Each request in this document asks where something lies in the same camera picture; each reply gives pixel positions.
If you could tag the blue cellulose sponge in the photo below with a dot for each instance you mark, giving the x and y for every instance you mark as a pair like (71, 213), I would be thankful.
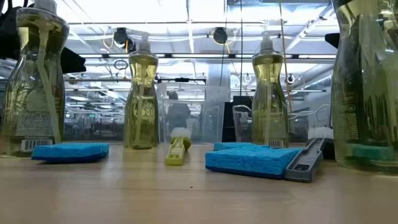
(248, 161)
(373, 152)
(230, 146)
(70, 152)

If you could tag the green dish brush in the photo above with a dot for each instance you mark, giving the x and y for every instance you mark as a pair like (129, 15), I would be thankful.
(175, 154)

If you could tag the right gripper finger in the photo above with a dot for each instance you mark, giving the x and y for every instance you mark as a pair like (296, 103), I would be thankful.
(334, 40)

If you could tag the shallow clear plastic tray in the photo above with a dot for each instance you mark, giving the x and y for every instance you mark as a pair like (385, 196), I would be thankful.
(241, 124)

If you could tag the grey dish brush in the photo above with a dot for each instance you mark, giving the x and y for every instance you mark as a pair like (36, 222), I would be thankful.
(303, 165)

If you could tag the tall clear plastic bin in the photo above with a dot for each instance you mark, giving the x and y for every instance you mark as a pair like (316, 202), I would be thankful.
(214, 124)

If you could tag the green soap bottle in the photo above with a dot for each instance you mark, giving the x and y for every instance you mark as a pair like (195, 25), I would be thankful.
(269, 102)
(141, 102)

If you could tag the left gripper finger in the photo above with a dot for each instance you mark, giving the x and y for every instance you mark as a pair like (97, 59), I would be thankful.
(73, 63)

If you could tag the person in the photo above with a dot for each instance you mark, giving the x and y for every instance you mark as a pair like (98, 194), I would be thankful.
(178, 118)

